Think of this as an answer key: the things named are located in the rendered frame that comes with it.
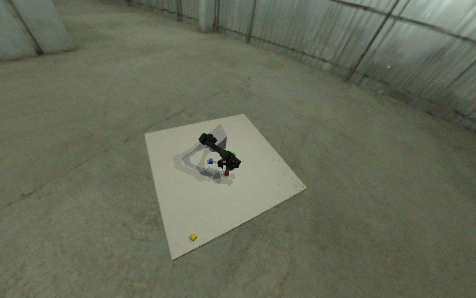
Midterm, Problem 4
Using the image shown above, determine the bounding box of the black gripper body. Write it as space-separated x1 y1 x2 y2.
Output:
218 160 239 168

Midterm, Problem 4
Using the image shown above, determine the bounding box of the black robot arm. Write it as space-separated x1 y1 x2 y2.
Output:
198 133 241 171

